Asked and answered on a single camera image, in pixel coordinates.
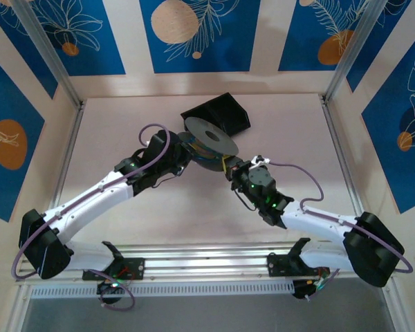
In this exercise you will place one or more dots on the black spool with cardboard core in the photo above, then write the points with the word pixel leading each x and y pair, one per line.
pixel 200 128

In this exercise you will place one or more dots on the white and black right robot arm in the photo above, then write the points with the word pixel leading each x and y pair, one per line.
pixel 318 221

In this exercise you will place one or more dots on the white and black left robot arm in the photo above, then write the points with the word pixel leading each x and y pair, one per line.
pixel 90 204

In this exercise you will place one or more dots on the black two-compartment bin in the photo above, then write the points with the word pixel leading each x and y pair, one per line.
pixel 235 117

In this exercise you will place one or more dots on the aluminium table edge rail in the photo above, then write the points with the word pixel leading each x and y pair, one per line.
pixel 339 138
pixel 69 145

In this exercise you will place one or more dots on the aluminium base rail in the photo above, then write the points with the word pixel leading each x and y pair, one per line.
pixel 207 263

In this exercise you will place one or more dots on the aluminium frame post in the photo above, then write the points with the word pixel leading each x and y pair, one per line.
pixel 353 52
pixel 50 52

